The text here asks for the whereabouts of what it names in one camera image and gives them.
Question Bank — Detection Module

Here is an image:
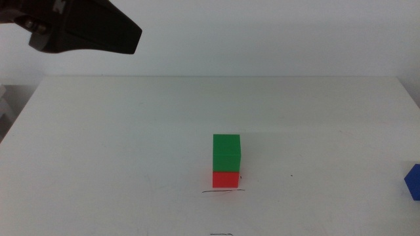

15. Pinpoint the green cube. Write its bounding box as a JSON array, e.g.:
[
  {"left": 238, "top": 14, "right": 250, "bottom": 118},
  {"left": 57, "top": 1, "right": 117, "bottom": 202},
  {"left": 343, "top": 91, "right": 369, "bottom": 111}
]
[{"left": 213, "top": 134, "right": 242, "bottom": 173}]

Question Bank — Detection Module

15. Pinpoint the red cube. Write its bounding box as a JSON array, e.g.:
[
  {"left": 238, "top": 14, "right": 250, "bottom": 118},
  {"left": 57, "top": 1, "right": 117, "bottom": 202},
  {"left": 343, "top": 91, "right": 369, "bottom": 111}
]
[{"left": 212, "top": 170, "right": 240, "bottom": 189}]

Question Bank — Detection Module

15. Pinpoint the blue cube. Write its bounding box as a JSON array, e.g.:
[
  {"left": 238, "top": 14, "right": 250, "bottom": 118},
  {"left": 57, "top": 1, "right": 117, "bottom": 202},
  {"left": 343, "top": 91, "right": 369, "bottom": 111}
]
[{"left": 404, "top": 163, "right": 420, "bottom": 201}]

